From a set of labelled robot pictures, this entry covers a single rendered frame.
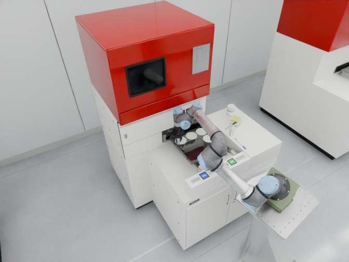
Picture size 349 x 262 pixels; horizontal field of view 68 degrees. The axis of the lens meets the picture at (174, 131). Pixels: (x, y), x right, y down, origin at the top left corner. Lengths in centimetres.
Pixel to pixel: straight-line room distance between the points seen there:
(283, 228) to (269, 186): 32
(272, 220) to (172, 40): 139
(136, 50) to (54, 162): 230
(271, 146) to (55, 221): 225
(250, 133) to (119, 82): 119
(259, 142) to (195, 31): 102
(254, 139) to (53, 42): 229
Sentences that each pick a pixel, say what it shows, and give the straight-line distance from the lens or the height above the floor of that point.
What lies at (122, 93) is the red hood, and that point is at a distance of 183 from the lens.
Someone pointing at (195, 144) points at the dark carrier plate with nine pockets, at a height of 90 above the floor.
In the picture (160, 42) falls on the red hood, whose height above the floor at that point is 178.
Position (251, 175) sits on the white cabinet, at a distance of 232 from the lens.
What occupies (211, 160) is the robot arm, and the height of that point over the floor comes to 122.
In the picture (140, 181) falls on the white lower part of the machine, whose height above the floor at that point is 47.
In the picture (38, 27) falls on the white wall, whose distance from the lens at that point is 316.
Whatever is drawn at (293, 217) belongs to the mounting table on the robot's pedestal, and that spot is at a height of 82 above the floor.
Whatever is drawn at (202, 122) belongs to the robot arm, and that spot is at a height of 131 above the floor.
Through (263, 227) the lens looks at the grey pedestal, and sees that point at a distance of 233.
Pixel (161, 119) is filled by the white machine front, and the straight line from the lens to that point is 218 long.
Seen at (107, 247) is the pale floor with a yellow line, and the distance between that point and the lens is 280.
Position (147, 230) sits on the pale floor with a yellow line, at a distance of 281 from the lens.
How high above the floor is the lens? 245
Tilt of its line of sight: 41 degrees down
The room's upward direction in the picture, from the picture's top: 1 degrees counter-clockwise
